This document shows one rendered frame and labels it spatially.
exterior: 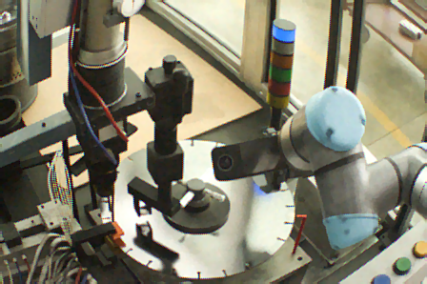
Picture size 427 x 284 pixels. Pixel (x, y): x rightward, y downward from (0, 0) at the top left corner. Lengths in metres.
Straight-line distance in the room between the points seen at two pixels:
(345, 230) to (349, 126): 0.12
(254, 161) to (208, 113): 0.72
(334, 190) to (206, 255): 0.35
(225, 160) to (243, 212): 0.22
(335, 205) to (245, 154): 0.21
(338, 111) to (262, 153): 0.20
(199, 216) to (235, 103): 0.61
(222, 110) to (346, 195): 0.92
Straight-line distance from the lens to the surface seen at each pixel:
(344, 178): 0.75
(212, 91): 1.69
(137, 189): 1.03
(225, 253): 1.05
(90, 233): 1.03
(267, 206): 1.13
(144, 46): 1.87
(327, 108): 0.73
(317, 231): 1.30
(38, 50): 0.92
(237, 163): 0.91
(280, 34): 1.20
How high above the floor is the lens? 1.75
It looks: 40 degrees down
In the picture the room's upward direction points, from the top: 5 degrees clockwise
